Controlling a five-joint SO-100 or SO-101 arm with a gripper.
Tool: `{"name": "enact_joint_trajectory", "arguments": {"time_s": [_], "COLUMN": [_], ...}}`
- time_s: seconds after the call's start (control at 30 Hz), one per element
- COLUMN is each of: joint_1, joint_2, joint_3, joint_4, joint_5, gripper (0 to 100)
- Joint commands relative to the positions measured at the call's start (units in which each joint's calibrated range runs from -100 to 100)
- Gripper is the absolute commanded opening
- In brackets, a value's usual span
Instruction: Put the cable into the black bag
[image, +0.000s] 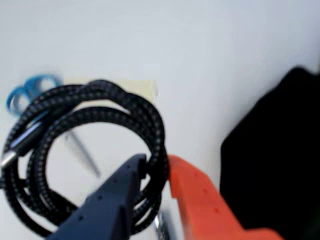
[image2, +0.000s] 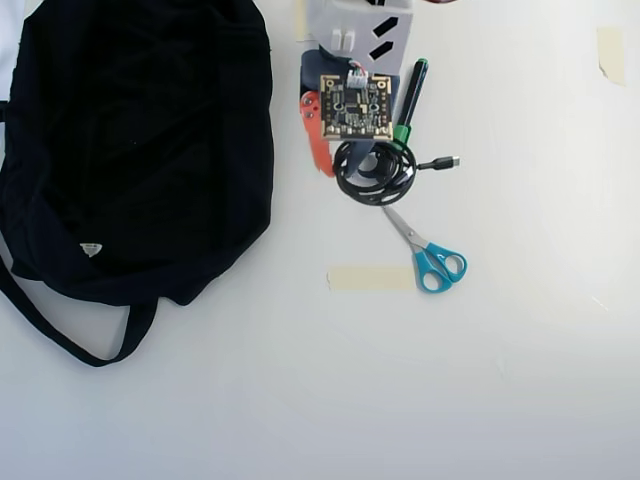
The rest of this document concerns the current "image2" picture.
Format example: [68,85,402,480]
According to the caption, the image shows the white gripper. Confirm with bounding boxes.
[298,0,415,177]

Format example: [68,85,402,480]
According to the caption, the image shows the black braided USB cable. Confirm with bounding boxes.
[332,141,461,207]

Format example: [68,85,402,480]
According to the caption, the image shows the black fabric bag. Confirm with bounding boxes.
[0,0,276,369]

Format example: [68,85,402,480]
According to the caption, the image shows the black marker green cap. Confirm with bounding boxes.
[393,58,430,146]

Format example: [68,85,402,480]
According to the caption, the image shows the long beige masking tape strip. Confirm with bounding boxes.
[327,264,416,294]

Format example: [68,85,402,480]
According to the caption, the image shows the camera circuit board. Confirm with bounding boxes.
[319,72,394,141]

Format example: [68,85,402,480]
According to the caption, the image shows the black ring-shaped device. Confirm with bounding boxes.
[357,149,396,182]

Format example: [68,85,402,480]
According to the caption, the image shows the scissors with blue handles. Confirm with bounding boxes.
[382,205,469,294]

